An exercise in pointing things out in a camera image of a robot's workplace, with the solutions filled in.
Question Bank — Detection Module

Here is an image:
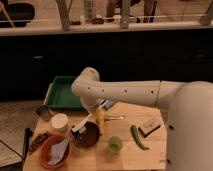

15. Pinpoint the crumpled white paper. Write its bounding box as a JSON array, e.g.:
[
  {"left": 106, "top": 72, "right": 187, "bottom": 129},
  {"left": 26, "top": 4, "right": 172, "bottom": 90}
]
[{"left": 48, "top": 139, "right": 69, "bottom": 165}]

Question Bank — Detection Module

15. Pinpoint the orange bowl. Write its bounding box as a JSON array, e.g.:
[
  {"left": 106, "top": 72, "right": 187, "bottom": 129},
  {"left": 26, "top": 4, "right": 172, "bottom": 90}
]
[{"left": 39, "top": 135, "right": 71, "bottom": 169}]

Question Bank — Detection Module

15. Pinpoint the dark purple bowl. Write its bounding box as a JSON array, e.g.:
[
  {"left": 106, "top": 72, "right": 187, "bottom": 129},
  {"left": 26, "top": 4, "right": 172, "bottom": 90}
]
[{"left": 72, "top": 122, "right": 100, "bottom": 148}]

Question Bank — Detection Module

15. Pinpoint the dark red grape bunch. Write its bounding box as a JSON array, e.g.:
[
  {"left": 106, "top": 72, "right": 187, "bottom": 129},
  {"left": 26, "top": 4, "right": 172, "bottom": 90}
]
[{"left": 28, "top": 132, "right": 50, "bottom": 154}]

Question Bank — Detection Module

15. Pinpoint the yellow corn cob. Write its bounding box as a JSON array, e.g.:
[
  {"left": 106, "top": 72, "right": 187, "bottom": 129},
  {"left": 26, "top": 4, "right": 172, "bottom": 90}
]
[{"left": 97, "top": 109, "right": 104, "bottom": 135}]

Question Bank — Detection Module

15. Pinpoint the black handle tool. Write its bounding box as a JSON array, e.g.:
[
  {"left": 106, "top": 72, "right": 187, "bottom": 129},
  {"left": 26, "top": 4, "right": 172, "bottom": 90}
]
[{"left": 22, "top": 128, "right": 33, "bottom": 158}]

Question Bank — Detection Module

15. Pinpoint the metal spoon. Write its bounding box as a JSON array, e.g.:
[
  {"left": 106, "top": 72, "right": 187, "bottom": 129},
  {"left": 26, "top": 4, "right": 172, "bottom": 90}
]
[{"left": 104, "top": 116, "right": 125, "bottom": 121}]

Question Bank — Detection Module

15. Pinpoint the green plastic tray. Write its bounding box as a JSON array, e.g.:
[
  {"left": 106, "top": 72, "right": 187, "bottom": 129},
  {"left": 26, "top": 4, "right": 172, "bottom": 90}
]
[{"left": 45, "top": 76, "right": 84, "bottom": 111}]

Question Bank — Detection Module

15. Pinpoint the wooden block with dark base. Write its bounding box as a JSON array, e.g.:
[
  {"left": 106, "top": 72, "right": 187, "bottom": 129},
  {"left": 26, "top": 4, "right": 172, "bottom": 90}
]
[{"left": 138, "top": 118, "right": 161, "bottom": 137}]

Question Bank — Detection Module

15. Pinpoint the green chili pepper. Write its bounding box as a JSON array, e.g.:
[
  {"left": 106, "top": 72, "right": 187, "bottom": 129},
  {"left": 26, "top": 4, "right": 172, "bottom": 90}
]
[{"left": 130, "top": 125, "right": 149, "bottom": 150}]

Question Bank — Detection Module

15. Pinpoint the green plastic cup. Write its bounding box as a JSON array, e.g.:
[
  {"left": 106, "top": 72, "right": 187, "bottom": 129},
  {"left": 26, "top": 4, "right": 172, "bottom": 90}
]
[{"left": 107, "top": 136, "right": 123, "bottom": 154}]

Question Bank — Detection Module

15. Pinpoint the white lidded jar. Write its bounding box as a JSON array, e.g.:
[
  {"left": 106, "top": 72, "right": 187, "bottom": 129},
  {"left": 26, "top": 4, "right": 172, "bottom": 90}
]
[{"left": 51, "top": 113, "right": 68, "bottom": 132}]

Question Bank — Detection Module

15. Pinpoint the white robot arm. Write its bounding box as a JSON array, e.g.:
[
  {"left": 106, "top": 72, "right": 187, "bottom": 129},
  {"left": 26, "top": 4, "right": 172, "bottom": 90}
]
[{"left": 71, "top": 67, "right": 213, "bottom": 171}]

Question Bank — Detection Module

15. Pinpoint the white dish brush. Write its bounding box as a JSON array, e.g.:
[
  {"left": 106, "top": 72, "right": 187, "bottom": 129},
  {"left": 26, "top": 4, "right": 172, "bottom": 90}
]
[{"left": 71, "top": 100, "right": 111, "bottom": 133}]

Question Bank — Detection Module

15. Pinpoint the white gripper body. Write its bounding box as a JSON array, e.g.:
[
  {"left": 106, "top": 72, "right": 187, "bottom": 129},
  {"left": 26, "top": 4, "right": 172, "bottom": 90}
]
[{"left": 80, "top": 98, "right": 102, "bottom": 113}]

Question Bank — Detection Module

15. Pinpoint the small metal cup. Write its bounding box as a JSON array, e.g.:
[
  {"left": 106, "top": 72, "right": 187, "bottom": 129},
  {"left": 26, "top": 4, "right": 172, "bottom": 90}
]
[{"left": 36, "top": 105, "right": 51, "bottom": 121}]

